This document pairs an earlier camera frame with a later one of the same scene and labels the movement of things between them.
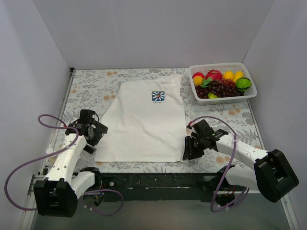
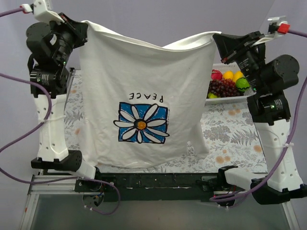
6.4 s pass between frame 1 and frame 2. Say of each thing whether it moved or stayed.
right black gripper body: moved
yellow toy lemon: stayed
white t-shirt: moved
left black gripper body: moved
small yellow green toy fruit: stayed
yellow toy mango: stayed
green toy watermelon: stayed
